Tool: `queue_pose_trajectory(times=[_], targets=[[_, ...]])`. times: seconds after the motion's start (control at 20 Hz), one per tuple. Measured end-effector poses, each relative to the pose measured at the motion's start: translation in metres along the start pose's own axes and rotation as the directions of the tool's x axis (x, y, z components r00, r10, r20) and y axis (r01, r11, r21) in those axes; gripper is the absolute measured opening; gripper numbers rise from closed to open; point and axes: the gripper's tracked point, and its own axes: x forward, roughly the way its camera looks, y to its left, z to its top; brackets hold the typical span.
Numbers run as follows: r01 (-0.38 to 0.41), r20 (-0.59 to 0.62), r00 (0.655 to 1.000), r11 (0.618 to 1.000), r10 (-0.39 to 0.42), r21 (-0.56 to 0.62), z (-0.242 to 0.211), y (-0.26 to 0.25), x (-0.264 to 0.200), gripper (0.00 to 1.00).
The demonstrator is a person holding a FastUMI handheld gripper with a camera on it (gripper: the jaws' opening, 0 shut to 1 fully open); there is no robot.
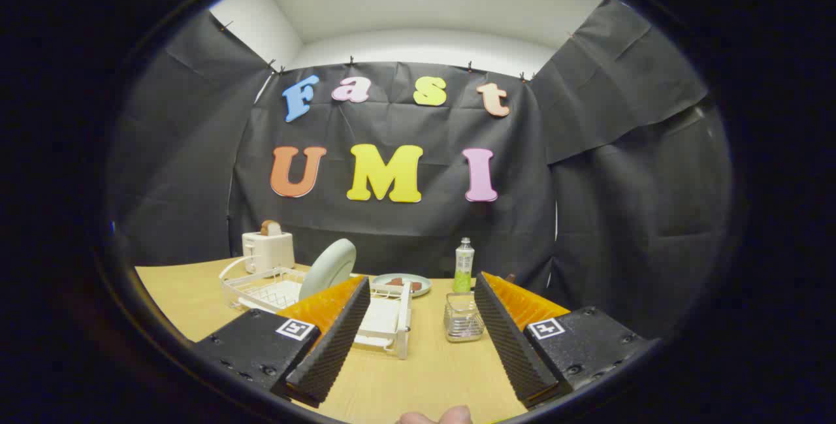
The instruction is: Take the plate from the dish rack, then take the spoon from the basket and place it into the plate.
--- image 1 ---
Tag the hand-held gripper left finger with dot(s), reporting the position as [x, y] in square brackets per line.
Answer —
[333, 352]

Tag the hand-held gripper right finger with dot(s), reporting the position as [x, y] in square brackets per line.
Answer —
[509, 345]

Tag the pale green plate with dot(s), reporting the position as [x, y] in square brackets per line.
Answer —
[330, 267]

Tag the pale green serving dish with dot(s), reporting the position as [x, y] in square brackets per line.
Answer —
[426, 283]

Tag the white drip tray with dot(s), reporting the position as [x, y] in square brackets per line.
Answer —
[379, 319]

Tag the green tea bottle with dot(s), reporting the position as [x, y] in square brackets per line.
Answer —
[464, 267]

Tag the white toaster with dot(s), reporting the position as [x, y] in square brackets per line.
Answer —
[268, 251]

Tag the toast bread slice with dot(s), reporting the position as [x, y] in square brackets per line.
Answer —
[270, 228]

